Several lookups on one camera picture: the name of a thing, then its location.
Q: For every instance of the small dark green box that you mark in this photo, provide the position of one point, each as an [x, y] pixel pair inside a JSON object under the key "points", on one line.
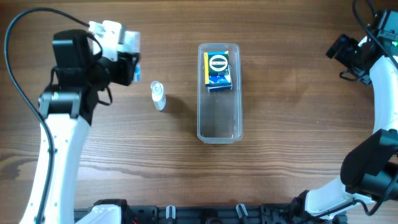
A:
{"points": [[218, 63]]}

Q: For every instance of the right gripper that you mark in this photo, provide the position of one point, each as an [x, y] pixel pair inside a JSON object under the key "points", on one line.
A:
{"points": [[349, 44]]}

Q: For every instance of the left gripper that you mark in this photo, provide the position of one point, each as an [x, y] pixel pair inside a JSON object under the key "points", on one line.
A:
{"points": [[125, 70]]}

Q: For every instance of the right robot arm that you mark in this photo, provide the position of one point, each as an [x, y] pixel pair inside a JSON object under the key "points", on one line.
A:
{"points": [[367, 177]]}

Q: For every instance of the blue yellow VapoDrops box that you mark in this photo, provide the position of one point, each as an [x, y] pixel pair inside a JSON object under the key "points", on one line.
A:
{"points": [[218, 80]]}

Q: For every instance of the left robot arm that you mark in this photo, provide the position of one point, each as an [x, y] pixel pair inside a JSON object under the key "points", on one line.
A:
{"points": [[87, 62]]}

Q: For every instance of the white spray bottle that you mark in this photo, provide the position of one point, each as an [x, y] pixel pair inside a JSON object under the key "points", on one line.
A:
{"points": [[158, 95]]}

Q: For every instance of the clear plastic container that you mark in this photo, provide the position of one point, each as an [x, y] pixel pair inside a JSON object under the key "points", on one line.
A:
{"points": [[220, 113]]}

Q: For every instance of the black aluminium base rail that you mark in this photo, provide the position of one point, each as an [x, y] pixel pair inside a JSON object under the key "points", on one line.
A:
{"points": [[264, 214]]}

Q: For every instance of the white green medicine box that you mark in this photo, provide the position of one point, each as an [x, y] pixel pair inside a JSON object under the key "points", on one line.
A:
{"points": [[137, 41]]}

